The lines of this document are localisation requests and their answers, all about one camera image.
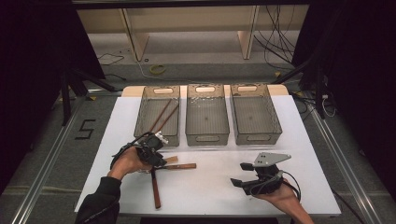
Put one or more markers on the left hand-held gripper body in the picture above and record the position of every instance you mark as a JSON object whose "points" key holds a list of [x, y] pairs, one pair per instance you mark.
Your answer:
{"points": [[151, 144]]}

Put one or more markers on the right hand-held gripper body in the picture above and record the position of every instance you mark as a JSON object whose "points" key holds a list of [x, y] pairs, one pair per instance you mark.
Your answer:
{"points": [[267, 183]]}

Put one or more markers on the translucent grey plastic bin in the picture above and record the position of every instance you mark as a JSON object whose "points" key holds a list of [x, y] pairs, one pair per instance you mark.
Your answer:
{"points": [[146, 124], [253, 118], [207, 119]]}

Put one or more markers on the light wooden stick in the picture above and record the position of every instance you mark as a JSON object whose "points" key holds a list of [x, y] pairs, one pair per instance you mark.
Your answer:
{"points": [[182, 166]]}

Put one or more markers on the brown wooden chopstick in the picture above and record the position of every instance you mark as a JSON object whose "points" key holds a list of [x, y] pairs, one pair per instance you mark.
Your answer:
{"points": [[160, 115], [168, 117]]}

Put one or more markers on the person's right hand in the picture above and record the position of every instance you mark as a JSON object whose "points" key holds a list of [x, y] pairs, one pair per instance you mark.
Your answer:
{"points": [[286, 196]]}

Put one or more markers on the person's left hand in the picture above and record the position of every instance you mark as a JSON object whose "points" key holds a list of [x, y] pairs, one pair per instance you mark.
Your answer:
{"points": [[127, 163]]}

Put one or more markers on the white table mat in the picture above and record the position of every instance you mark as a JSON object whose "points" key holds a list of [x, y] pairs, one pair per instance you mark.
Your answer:
{"points": [[211, 193]]}

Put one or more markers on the yellow tape piece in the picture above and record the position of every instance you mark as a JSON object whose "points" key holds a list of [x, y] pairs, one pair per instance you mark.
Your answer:
{"points": [[277, 74], [92, 98]]}

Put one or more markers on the yellow tape roll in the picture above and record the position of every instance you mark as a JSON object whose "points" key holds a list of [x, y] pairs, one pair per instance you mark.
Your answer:
{"points": [[151, 69]]}

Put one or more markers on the black tripod stand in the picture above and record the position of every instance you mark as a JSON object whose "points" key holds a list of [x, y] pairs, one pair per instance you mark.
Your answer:
{"points": [[319, 93], [65, 99]]}

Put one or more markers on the black curtain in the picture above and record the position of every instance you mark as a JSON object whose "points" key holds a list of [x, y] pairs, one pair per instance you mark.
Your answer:
{"points": [[367, 62], [31, 62]]}

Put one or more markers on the aluminium floor rail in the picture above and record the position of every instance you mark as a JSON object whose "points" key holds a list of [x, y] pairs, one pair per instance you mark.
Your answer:
{"points": [[342, 165], [46, 165]]}

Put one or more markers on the light wooden desk frame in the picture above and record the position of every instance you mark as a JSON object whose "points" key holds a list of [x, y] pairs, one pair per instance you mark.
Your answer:
{"points": [[137, 37]]}

